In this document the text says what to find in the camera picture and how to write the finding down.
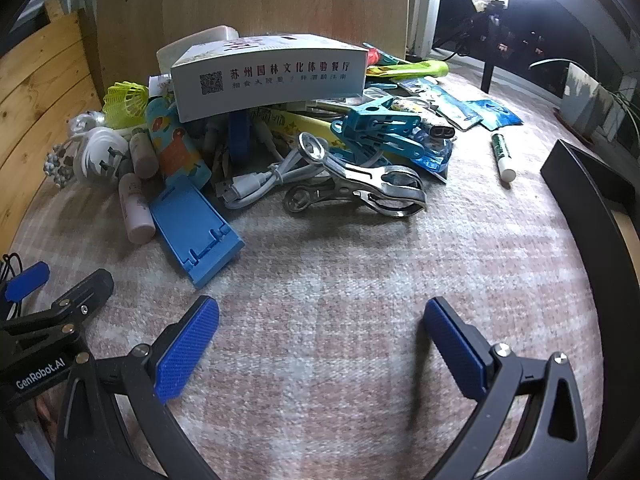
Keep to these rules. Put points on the blue plastic phone stand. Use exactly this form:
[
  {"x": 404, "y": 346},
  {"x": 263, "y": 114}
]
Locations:
[{"x": 190, "y": 230}]

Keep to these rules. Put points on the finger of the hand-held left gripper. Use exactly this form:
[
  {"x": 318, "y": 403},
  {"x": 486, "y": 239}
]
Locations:
[
  {"x": 29, "y": 278},
  {"x": 85, "y": 292}
]

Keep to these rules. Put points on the bright green packet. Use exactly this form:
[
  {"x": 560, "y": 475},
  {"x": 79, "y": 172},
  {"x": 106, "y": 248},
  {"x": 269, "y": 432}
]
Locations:
[{"x": 420, "y": 67}]

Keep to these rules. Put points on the plaid cloth covered desktop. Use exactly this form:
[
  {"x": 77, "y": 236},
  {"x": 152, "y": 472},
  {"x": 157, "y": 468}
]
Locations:
[{"x": 325, "y": 270}]

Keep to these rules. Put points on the plywood board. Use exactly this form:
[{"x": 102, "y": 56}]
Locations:
[{"x": 250, "y": 0}]

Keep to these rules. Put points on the yellow plastic shuttlecock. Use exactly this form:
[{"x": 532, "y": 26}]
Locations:
[{"x": 125, "y": 102}]

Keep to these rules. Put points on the blue patterned packet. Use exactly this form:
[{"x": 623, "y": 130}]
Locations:
[{"x": 432, "y": 160}]

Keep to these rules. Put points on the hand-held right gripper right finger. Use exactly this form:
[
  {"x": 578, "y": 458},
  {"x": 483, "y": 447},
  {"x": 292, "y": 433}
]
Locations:
[{"x": 455, "y": 347}]

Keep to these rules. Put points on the long yellow tea packet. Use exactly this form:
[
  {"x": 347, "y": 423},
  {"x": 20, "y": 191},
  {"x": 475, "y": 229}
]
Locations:
[{"x": 295, "y": 127}]

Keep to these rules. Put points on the grey bead cluster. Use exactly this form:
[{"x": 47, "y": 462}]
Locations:
[{"x": 59, "y": 172}]

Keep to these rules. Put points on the white charger plug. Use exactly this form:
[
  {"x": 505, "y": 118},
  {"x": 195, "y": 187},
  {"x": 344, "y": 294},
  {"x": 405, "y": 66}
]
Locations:
[{"x": 97, "y": 155}]

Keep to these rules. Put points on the green white marker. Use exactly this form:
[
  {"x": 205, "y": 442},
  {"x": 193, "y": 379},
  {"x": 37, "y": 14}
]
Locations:
[{"x": 502, "y": 157}]

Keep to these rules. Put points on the white printed tissue box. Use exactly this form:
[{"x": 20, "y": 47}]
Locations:
[{"x": 267, "y": 80}]

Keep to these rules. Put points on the clear plastic bag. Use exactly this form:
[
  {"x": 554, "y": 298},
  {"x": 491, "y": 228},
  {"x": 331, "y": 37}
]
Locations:
[{"x": 82, "y": 122}]

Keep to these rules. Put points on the wooden slat panel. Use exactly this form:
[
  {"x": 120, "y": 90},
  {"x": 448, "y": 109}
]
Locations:
[{"x": 40, "y": 100}]

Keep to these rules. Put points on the white printed sachet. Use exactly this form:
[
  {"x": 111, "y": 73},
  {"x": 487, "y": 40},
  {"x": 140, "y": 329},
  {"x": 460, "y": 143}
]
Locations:
[{"x": 160, "y": 84}]

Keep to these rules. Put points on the black tray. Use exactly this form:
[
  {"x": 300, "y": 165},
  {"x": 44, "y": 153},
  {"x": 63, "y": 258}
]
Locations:
[{"x": 590, "y": 200}]

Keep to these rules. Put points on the blue plastic clothespin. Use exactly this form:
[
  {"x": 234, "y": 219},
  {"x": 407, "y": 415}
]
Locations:
[
  {"x": 385, "y": 112},
  {"x": 380, "y": 142}
]

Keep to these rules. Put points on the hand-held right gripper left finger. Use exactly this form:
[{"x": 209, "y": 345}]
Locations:
[{"x": 187, "y": 350}]

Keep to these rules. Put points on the blue snack packet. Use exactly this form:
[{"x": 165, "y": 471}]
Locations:
[
  {"x": 445, "y": 100},
  {"x": 490, "y": 114}
]

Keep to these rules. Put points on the white window frame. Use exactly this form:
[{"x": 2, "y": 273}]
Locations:
[{"x": 425, "y": 5}]

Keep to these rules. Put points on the potted plant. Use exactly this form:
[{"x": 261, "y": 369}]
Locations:
[{"x": 582, "y": 97}]

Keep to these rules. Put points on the colourful fruit print tube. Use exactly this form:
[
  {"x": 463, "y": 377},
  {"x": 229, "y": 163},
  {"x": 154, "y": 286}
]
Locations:
[{"x": 175, "y": 150}]

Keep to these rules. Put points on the large metal clamp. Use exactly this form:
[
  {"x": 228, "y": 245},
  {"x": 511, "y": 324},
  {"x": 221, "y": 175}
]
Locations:
[{"x": 365, "y": 182}]

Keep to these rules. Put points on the pale pink small bottle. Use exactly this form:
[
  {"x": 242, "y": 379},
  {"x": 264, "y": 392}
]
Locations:
[
  {"x": 144, "y": 155},
  {"x": 136, "y": 210}
]

